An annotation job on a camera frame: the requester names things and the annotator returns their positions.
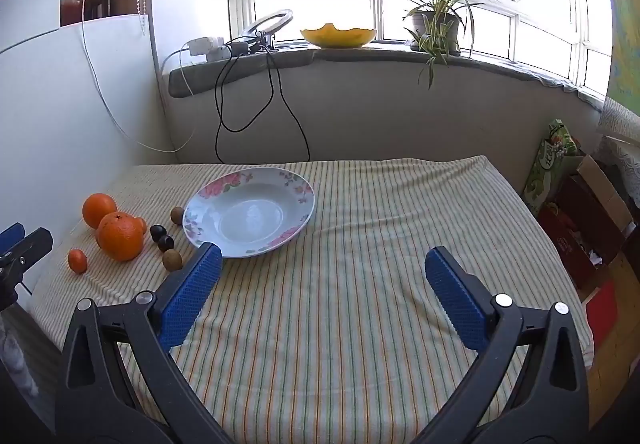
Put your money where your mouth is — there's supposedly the white cable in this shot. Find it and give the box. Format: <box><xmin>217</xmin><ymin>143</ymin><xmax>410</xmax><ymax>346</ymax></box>
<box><xmin>80</xmin><ymin>0</ymin><xmax>198</xmax><ymax>154</ymax></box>

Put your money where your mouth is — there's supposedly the white power strip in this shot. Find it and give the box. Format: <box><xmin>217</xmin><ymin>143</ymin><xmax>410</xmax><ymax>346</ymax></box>
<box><xmin>187</xmin><ymin>36</ymin><xmax>226</xmax><ymax>62</ymax></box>

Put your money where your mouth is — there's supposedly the large orange with stem mark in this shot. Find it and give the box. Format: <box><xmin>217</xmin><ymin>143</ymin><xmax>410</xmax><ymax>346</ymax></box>
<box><xmin>96</xmin><ymin>212</ymin><xmax>145</xmax><ymax>262</ymax></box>

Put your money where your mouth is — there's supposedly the floral rim white plate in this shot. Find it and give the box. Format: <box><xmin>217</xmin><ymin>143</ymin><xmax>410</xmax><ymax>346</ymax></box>
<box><xmin>182</xmin><ymin>168</ymin><xmax>316</xmax><ymax>259</ymax></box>

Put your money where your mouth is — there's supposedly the black cable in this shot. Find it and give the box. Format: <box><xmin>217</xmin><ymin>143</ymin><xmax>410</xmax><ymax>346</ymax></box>
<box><xmin>215</xmin><ymin>41</ymin><xmax>311</xmax><ymax>164</ymax></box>

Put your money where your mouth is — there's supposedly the white lace cloth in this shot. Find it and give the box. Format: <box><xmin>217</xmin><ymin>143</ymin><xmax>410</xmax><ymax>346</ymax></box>
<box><xmin>597</xmin><ymin>96</ymin><xmax>640</xmax><ymax>210</ymax></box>

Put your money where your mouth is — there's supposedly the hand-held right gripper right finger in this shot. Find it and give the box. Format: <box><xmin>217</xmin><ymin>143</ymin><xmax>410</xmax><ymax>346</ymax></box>
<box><xmin>424</xmin><ymin>246</ymin><xmax>592</xmax><ymax>444</ymax></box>

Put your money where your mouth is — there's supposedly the smooth large orange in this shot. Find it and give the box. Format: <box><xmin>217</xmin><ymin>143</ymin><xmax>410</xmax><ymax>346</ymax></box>
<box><xmin>82</xmin><ymin>193</ymin><xmax>119</xmax><ymax>230</ymax></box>

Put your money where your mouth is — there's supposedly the ring light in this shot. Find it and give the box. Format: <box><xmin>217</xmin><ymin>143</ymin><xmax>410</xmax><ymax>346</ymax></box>
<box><xmin>242</xmin><ymin>9</ymin><xmax>294</xmax><ymax>48</ymax></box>

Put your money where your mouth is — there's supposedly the potted spider plant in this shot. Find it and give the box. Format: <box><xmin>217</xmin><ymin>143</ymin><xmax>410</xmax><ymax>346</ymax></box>
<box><xmin>385</xmin><ymin>0</ymin><xmax>501</xmax><ymax>91</ymax></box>

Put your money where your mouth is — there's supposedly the red box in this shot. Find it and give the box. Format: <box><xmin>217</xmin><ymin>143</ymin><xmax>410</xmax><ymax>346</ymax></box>
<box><xmin>582</xmin><ymin>281</ymin><xmax>619</xmax><ymax>350</ymax></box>

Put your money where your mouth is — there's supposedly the yellow wavy bowl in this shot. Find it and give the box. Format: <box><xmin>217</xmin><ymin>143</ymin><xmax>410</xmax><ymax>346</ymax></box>
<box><xmin>300</xmin><ymin>23</ymin><xmax>378</xmax><ymax>49</ymax></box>

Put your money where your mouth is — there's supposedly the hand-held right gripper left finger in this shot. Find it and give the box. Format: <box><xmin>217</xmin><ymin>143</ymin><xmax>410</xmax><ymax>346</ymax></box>
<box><xmin>54</xmin><ymin>242</ymin><xmax>236</xmax><ymax>444</ymax></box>

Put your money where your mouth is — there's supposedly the striped table cloth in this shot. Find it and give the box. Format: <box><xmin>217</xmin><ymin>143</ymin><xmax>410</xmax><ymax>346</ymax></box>
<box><xmin>27</xmin><ymin>155</ymin><xmax>594</xmax><ymax>444</ymax></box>

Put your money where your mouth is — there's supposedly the green printed bag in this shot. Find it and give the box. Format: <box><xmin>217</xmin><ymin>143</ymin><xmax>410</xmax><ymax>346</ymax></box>
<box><xmin>524</xmin><ymin>119</ymin><xmax>581</xmax><ymax>217</ymax></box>

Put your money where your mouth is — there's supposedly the wall map poster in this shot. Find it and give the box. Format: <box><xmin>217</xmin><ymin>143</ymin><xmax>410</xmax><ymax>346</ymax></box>
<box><xmin>592</xmin><ymin>0</ymin><xmax>640</xmax><ymax>115</ymax></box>

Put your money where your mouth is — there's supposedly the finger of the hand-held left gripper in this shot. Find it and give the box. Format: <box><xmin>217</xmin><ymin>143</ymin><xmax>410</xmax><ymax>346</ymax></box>
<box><xmin>0</xmin><ymin>227</ymin><xmax>54</xmax><ymax>312</ymax></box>
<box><xmin>0</xmin><ymin>222</ymin><xmax>27</xmax><ymax>254</ymax></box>

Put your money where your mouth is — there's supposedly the open cardboard box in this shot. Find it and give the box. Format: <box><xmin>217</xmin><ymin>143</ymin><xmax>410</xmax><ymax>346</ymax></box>
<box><xmin>537</xmin><ymin>154</ymin><xmax>638</xmax><ymax>292</ymax></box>

